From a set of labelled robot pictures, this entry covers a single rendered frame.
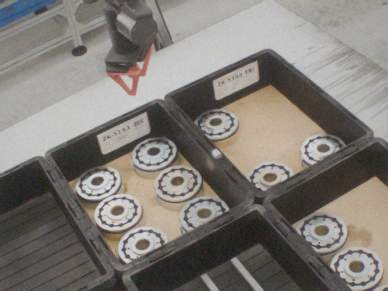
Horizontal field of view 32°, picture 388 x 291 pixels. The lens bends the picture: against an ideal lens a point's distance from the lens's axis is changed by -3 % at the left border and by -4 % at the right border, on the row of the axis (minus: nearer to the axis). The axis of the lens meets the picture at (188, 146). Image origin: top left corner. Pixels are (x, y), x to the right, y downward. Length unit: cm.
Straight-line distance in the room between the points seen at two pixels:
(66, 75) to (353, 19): 142
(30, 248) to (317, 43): 107
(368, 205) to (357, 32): 202
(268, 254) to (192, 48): 93
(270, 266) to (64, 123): 85
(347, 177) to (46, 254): 64
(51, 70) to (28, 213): 195
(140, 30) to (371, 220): 59
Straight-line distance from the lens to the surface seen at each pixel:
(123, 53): 137
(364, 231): 142
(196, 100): 165
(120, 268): 128
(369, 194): 148
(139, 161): 157
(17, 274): 148
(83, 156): 159
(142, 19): 126
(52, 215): 156
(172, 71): 207
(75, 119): 198
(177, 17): 363
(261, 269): 137
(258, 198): 135
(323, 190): 143
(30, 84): 343
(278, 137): 161
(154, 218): 148
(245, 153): 158
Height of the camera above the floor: 192
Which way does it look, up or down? 42 degrees down
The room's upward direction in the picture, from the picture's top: 11 degrees counter-clockwise
